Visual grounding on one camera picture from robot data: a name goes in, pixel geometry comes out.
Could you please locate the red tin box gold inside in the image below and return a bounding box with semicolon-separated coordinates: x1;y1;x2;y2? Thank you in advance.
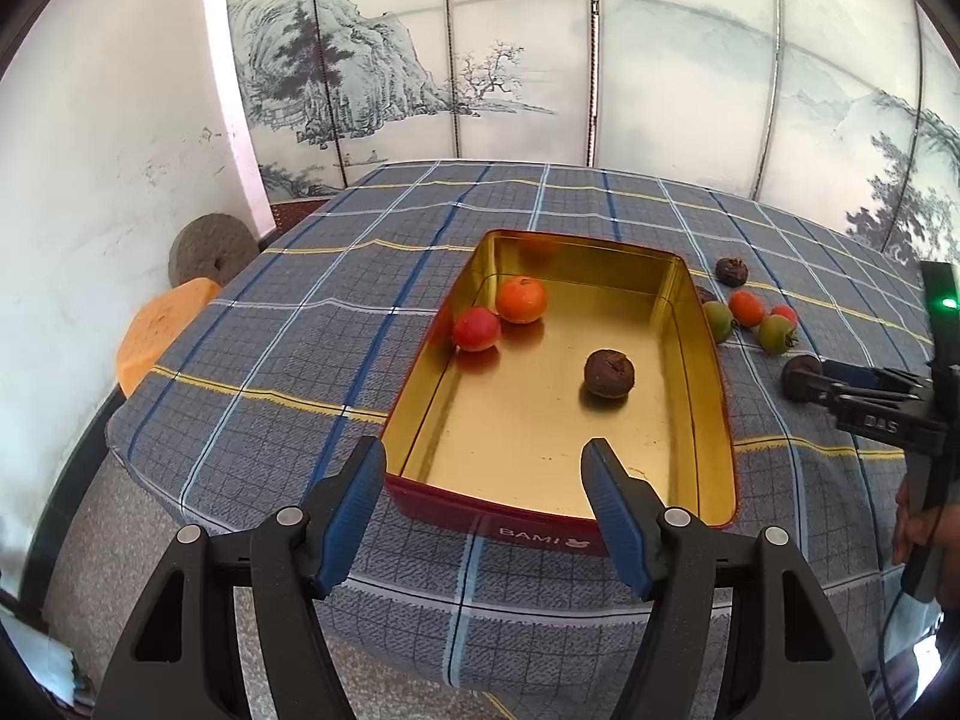
381;229;740;560

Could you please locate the person's right hand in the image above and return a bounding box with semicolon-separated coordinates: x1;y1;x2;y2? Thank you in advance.
892;477;960;568

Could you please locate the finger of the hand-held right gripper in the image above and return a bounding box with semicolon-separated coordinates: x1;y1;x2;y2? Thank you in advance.
820;360;932;395
787;373;857;413

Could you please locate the black cable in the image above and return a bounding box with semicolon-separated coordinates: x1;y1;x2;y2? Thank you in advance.
874;583;920;720

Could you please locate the blue plaid tablecloth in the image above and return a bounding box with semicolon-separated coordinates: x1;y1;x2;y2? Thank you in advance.
105;159;947;720

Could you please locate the green and red tomato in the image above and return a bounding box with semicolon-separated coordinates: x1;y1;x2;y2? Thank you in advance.
702;301;736;344

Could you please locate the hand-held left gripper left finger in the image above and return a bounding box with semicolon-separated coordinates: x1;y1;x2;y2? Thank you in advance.
91;436;388;720

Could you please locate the orange tangerine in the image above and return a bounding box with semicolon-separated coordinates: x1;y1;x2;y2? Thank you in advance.
496;276;549;326

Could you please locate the orange-red tomato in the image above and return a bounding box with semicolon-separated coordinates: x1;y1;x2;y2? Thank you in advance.
728;290;766;329

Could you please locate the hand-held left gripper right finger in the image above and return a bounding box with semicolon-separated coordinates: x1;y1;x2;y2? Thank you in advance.
581;438;875;720

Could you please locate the grey round millstone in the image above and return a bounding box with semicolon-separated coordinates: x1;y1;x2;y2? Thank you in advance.
168;214;260;290

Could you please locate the landscape painted folding screen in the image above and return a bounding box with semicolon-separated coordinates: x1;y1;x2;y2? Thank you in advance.
223;0;960;265

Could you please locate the orange plastic stool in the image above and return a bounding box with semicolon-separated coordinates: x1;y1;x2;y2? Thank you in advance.
116;277;222;398

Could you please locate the brown wrinkled passion fruit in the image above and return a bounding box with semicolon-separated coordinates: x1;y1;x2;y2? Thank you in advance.
781;354;826;406
584;349;637;398

